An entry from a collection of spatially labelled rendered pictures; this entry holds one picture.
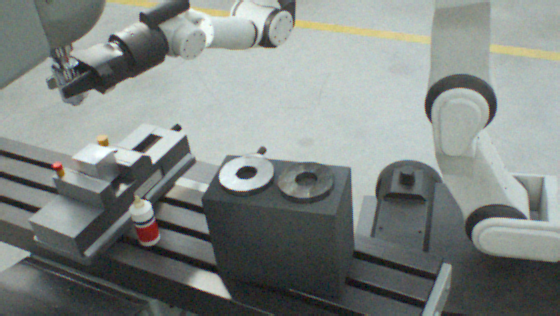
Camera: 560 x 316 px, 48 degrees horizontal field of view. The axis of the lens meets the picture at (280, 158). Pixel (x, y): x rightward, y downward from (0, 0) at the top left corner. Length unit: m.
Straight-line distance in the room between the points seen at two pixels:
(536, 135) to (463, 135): 1.74
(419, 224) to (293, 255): 0.70
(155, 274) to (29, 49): 0.47
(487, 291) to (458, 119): 0.45
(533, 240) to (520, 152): 1.45
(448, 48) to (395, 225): 0.56
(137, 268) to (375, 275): 0.43
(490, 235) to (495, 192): 0.10
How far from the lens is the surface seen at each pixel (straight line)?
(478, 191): 1.49
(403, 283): 1.10
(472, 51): 1.29
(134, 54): 1.18
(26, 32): 0.94
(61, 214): 1.27
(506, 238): 1.52
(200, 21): 1.33
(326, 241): 0.99
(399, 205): 1.73
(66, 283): 1.33
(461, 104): 1.29
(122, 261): 1.22
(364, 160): 2.85
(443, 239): 1.68
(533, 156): 2.93
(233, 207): 1.00
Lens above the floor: 1.75
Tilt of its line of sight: 37 degrees down
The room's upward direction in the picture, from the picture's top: 7 degrees counter-clockwise
